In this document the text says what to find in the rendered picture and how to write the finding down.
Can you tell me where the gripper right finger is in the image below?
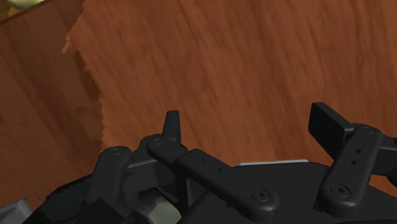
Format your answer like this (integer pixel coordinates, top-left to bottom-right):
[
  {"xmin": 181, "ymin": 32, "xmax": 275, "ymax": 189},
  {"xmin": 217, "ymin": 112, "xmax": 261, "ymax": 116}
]
[{"xmin": 307, "ymin": 102, "xmax": 397, "ymax": 218}]

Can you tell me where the brown wooden table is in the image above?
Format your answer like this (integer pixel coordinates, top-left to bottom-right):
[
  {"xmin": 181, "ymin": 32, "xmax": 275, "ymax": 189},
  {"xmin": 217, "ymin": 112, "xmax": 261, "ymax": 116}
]
[{"xmin": 0, "ymin": 0, "xmax": 397, "ymax": 212}]

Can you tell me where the pale green round object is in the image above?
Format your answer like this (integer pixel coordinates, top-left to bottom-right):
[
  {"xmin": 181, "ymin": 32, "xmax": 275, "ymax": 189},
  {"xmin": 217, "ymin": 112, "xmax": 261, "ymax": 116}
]
[{"xmin": 6, "ymin": 0, "xmax": 46, "ymax": 10}]

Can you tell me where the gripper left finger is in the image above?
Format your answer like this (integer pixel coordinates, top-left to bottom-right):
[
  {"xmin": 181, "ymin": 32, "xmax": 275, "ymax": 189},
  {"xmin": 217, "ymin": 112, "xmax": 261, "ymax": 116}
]
[{"xmin": 83, "ymin": 109, "xmax": 280, "ymax": 223}]

